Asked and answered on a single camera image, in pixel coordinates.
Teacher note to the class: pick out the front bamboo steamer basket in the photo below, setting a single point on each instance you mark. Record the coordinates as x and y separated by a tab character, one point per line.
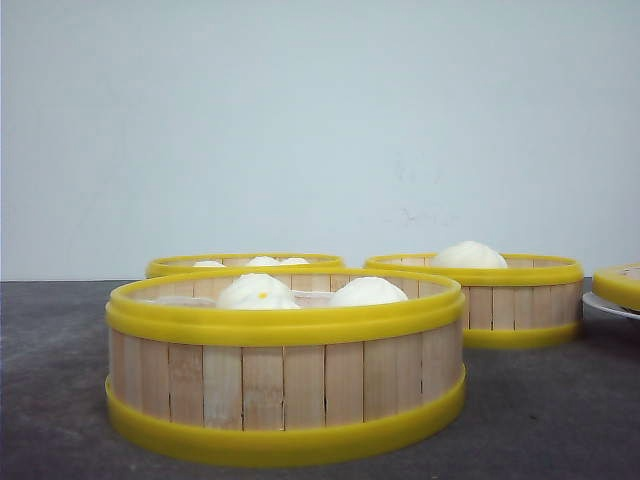
283	387

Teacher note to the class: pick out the white bun back left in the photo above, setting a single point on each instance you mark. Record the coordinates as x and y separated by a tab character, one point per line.
208	264

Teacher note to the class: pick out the large white bun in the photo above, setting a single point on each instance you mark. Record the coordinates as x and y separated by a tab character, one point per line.
469	254

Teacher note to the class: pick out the white bun with yellow dot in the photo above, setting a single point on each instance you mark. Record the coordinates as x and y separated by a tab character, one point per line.
256	291

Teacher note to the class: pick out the white bun back middle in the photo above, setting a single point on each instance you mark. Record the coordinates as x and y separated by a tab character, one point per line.
260	261

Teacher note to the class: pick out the white plate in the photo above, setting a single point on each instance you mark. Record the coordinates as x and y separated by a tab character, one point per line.
598	303

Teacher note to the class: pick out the white bun front right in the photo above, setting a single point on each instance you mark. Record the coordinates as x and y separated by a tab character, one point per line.
364	291

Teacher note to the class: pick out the white bun back right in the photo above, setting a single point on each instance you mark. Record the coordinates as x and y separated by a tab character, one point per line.
294	261

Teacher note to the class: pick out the yellow rimmed steamer lid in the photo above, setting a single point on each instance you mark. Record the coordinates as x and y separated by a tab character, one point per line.
618	285

